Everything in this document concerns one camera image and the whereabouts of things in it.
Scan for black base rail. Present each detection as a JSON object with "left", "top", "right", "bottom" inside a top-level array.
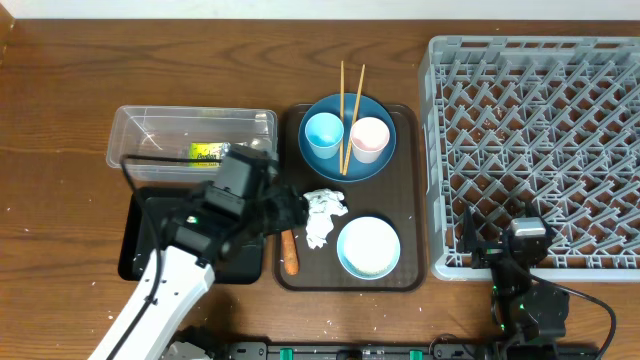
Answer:
[{"left": 164, "top": 327, "right": 601, "bottom": 360}]

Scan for left wooden chopstick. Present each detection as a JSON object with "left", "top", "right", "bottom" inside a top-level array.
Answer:
[{"left": 339, "top": 60, "right": 345, "bottom": 175}]

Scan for right wooden chopstick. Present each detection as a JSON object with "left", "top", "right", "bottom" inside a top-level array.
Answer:
[{"left": 342, "top": 64, "right": 366, "bottom": 176}]

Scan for light blue bowl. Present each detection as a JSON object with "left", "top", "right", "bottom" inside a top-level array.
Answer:
[{"left": 336, "top": 216, "right": 401, "bottom": 281}]

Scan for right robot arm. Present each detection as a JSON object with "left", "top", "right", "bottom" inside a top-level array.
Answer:
[{"left": 462, "top": 204, "right": 569, "bottom": 359}]

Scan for clear plastic bin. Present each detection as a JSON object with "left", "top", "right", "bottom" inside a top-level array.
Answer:
[{"left": 106, "top": 105, "right": 278, "bottom": 183}]

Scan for light blue cup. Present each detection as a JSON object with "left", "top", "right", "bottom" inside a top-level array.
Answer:
[{"left": 304, "top": 112, "right": 344, "bottom": 159}]

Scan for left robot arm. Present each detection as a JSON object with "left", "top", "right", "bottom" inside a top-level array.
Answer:
[{"left": 91, "top": 144, "right": 307, "bottom": 359}]

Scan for brown plastic serving tray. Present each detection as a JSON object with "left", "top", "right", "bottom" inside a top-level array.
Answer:
[{"left": 273, "top": 104, "right": 427, "bottom": 292}]

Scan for wooden chopstick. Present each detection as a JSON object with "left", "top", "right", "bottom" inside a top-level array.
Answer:
[
  {"left": 342, "top": 64, "right": 366, "bottom": 176},
  {"left": 339, "top": 60, "right": 345, "bottom": 175}
]

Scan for orange carrot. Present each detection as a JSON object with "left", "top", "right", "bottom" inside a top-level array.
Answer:
[{"left": 281, "top": 230, "right": 300, "bottom": 276}]

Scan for black tray bin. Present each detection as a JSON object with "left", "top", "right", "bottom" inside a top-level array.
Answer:
[{"left": 118, "top": 187, "right": 266, "bottom": 285}]

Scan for dark blue plate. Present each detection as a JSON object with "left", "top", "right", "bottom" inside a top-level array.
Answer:
[{"left": 298, "top": 94, "right": 396, "bottom": 183}]

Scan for white paper napkin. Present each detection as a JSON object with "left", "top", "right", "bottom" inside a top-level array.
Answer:
[{"left": 303, "top": 189, "right": 348, "bottom": 249}]

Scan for pink cup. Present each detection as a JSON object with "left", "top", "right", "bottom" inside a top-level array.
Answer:
[{"left": 350, "top": 117, "right": 390, "bottom": 164}]

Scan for grey dishwasher rack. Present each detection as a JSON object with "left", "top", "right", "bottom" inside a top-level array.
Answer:
[{"left": 419, "top": 35, "right": 639, "bottom": 282}]

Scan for green yellow snack wrapper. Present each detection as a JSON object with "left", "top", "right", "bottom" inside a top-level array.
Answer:
[{"left": 188, "top": 142, "right": 231, "bottom": 168}]

